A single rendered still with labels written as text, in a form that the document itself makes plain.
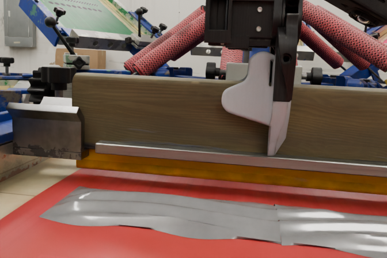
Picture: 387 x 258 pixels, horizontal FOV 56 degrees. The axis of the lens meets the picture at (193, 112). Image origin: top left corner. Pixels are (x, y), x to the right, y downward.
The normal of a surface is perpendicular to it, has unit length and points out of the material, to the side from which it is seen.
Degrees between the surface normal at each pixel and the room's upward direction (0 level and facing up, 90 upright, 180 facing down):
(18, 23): 90
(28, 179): 0
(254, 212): 33
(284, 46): 82
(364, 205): 0
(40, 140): 90
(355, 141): 90
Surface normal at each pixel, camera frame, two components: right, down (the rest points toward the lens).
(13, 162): 0.99, 0.07
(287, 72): -0.14, 0.36
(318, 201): 0.05, -0.99
